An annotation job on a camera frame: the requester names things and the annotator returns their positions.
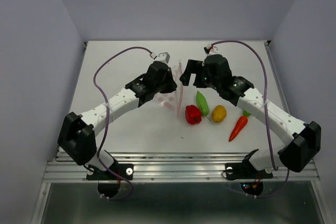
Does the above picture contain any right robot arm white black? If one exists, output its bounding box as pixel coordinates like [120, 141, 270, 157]
[180, 54, 321, 173]

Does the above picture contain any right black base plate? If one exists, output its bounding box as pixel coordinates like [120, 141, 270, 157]
[222, 149, 273, 181]

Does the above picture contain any light green toy gourd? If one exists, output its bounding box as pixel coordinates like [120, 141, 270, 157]
[196, 91, 209, 119]

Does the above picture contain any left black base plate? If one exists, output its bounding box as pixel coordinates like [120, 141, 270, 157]
[84, 150, 134, 181]

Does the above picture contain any yellow toy potato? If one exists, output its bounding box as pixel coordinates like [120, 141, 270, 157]
[212, 105, 227, 123]

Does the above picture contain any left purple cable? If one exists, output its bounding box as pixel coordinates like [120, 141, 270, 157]
[93, 47, 157, 201]

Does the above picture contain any orange toy carrot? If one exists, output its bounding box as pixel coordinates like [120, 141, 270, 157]
[228, 110, 251, 142]

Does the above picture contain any aluminium frame rail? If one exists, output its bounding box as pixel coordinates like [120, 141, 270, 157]
[41, 152, 321, 184]

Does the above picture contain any clear zip top bag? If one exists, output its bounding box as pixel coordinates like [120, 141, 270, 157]
[154, 61, 184, 118]

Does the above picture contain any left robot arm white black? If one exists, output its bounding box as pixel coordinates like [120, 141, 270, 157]
[57, 60, 177, 179]

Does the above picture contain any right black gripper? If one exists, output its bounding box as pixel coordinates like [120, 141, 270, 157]
[180, 59, 220, 91]

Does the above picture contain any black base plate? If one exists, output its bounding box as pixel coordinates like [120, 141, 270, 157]
[222, 149, 273, 181]
[84, 150, 134, 181]

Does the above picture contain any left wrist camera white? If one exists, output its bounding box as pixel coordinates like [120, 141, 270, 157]
[154, 52, 170, 65]

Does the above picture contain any red toy bell pepper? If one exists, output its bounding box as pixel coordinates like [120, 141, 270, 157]
[185, 105, 202, 125]

